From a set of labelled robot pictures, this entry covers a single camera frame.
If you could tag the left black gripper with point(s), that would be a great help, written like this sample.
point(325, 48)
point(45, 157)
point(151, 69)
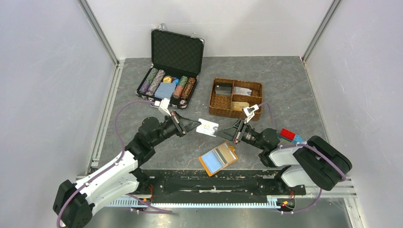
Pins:
point(182, 124)

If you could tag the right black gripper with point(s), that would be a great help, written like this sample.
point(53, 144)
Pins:
point(234, 133)

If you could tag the white VIP card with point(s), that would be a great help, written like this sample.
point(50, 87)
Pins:
point(236, 88)
point(207, 127)

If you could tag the orange card holder wallet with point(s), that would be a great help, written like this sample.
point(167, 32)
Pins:
point(218, 158)

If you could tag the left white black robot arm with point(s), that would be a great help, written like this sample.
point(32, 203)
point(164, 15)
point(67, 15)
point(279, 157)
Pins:
point(77, 202)

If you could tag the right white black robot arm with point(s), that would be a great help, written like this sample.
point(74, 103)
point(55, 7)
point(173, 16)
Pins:
point(313, 161)

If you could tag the tan card in basket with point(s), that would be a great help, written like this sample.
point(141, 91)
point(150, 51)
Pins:
point(238, 106)

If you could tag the blue playing card deck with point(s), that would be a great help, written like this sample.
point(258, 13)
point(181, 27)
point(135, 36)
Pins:
point(165, 90)

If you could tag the white card in basket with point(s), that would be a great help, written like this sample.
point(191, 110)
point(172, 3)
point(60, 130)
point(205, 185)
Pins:
point(247, 93)

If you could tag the black card deck box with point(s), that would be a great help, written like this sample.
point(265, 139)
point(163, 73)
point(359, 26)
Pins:
point(221, 88)

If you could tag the green orange chip stack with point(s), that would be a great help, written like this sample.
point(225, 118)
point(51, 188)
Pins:
point(180, 87)

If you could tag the woven brown basket tray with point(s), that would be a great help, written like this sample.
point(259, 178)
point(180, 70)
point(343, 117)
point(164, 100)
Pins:
point(220, 105)

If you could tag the brown black chip stack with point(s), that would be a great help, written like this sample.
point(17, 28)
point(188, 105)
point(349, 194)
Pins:
point(188, 88)

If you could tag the yellow blue loose chips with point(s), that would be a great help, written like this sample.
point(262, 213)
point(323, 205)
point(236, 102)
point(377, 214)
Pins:
point(170, 79)

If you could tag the red blue toy block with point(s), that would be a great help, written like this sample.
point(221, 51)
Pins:
point(290, 136)

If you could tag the purple green chip stack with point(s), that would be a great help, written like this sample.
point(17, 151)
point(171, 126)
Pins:
point(149, 79)

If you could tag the pink grey chip stack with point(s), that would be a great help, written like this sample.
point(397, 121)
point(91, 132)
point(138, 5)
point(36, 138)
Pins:
point(155, 83)

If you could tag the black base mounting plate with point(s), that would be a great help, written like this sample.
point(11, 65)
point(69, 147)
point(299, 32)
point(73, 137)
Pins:
point(227, 186)

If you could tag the black poker chip case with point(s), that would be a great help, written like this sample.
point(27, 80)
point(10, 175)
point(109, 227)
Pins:
point(178, 55)

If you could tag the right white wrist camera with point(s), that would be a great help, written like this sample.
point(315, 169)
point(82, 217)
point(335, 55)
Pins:
point(249, 112)

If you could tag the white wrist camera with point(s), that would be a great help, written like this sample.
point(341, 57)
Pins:
point(163, 106)
point(249, 112)

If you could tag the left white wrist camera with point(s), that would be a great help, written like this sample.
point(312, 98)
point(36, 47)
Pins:
point(163, 106)

